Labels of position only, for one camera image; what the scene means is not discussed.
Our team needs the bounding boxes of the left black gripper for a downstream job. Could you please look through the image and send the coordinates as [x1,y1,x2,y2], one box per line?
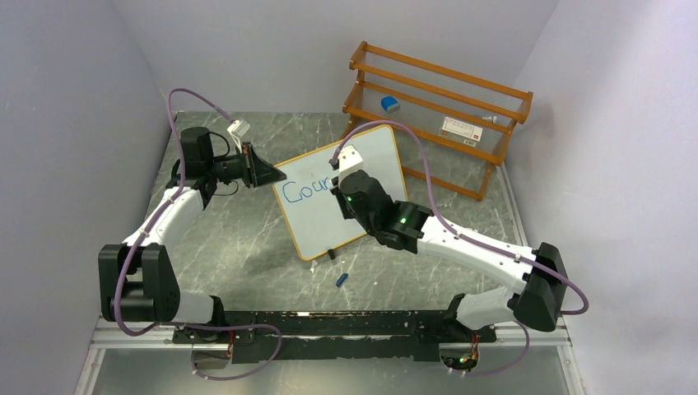
[207,142,286,188]

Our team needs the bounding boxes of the yellow framed whiteboard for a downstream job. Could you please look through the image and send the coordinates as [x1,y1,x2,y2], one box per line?
[272,124,408,261]

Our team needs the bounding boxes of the blue marker cap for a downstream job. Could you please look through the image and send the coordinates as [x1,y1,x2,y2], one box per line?
[336,273,348,287]

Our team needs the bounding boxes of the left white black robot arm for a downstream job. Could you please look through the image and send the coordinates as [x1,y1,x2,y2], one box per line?
[98,127,286,342]

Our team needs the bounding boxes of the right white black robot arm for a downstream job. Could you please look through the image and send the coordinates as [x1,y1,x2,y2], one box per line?
[330,170,567,341]

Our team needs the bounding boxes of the blue whiteboard eraser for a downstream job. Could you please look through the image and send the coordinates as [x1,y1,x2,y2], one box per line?
[380,95,401,114]

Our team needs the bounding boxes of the orange wooden rack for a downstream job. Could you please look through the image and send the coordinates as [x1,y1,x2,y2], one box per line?
[342,41,533,201]

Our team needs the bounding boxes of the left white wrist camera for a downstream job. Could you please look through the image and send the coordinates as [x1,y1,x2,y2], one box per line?
[226,119,250,152]

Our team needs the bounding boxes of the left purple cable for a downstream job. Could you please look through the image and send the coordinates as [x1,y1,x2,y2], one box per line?
[109,88,283,382]

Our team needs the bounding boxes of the purple cable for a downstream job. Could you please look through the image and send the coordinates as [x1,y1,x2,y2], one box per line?
[329,119,590,379]
[109,88,283,382]

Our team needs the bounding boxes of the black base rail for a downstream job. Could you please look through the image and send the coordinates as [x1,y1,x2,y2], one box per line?
[172,310,496,364]

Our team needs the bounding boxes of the aluminium frame rail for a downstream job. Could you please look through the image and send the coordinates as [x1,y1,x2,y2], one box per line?
[90,313,192,350]

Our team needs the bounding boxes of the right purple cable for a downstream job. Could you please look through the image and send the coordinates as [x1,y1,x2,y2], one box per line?
[329,119,590,379]

